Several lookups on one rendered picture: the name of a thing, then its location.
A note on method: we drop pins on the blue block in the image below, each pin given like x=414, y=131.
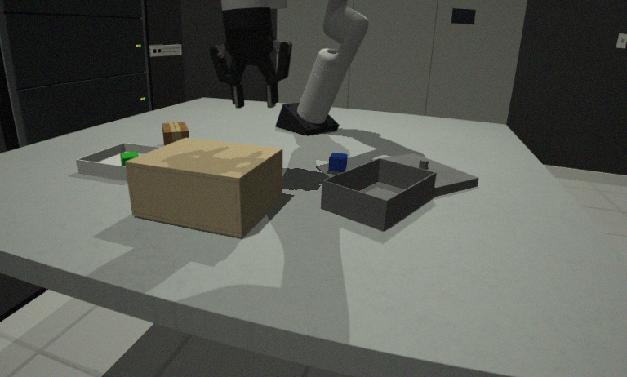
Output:
x=338, y=162

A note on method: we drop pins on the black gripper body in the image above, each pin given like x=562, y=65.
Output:
x=245, y=26

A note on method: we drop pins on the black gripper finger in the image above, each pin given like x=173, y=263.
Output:
x=232, y=76
x=283, y=49

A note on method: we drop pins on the green block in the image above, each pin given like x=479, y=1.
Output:
x=127, y=156

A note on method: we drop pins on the brown cardboard box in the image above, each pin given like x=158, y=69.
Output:
x=174, y=131

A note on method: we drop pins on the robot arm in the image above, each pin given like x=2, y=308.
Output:
x=342, y=24

